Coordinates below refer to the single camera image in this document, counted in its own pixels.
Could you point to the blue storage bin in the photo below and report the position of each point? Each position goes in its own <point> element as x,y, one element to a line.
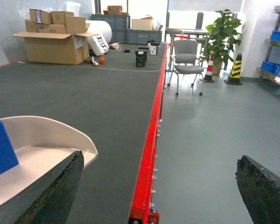
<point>268,66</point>

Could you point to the white foam roll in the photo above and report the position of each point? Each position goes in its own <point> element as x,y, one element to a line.
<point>99,43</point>

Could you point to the black box on table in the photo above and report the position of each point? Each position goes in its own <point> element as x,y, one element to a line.
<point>141,58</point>

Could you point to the metal shelf rack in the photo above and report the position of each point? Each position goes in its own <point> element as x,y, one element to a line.
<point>272,42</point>

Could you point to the red white traffic cone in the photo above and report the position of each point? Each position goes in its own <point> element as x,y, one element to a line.
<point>209,72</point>

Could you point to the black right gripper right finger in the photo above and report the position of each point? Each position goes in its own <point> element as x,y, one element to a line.
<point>260,191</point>

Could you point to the large cardboard box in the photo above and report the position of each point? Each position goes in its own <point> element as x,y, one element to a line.
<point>69,49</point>

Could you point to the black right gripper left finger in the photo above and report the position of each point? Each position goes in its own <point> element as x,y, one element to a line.
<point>54,204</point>

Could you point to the blue plastic part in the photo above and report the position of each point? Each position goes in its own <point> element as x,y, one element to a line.
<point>8,158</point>

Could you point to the beige plastic dustpan tray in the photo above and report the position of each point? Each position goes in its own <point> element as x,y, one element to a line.
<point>39,144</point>

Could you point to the orange bottle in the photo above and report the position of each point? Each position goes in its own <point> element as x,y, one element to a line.
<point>102,59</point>

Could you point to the grey office chair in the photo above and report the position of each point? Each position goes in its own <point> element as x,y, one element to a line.
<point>184,60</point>

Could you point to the red table frame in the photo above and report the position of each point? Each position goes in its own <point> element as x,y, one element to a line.
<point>142,208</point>

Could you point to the potted green plant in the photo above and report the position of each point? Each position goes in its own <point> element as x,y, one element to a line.
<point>222,37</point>

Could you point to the grey storage crates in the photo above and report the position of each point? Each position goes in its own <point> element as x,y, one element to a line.
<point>130,31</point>

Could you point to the yellow black traffic cone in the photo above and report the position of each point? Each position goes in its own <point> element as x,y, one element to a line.
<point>235,73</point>

